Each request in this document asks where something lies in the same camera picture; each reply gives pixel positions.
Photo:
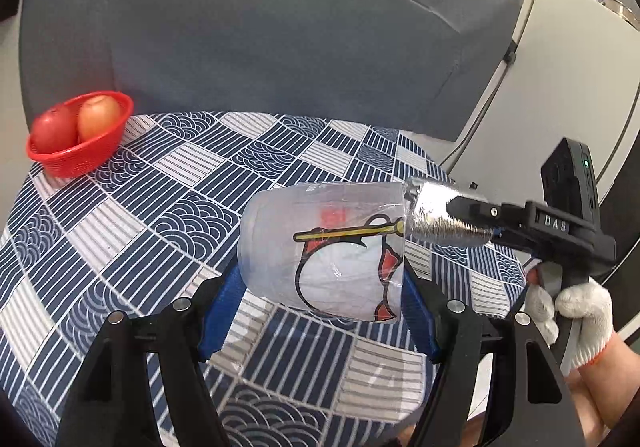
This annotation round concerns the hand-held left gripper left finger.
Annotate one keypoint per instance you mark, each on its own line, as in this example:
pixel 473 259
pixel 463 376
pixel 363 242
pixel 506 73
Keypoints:
pixel 220 317

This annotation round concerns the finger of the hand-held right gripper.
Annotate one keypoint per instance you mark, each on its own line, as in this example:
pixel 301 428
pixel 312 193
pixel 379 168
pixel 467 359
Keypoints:
pixel 512 238
pixel 492 213

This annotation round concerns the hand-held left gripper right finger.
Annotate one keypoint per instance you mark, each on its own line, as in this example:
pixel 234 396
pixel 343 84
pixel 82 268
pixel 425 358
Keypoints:
pixel 417 322

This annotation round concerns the silver foil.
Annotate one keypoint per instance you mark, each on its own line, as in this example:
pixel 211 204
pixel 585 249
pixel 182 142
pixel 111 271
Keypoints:
pixel 432 217

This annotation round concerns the clear cartoon print plastic cup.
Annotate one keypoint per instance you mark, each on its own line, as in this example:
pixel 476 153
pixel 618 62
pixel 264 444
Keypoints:
pixel 325 252

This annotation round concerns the person's right forearm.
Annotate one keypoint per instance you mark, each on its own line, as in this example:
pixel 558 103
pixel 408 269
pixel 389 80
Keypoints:
pixel 610 387

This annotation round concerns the person's right hand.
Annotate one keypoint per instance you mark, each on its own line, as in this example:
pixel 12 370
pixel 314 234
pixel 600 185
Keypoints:
pixel 590 317

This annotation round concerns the blue white patterned tablecloth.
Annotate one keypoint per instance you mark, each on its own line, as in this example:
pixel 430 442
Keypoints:
pixel 125 227

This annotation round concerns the white refrigerator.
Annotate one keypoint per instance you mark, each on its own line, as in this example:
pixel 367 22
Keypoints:
pixel 560 77

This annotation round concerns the red plastic basket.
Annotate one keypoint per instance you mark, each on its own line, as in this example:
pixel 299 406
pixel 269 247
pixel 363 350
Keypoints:
pixel 75 157

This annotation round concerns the metal pot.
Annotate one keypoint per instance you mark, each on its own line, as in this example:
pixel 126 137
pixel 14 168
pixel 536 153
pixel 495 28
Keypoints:
pixel 620 9

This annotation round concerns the yellow red apple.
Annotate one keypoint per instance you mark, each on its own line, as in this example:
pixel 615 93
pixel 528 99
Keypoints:
pixel 99 117

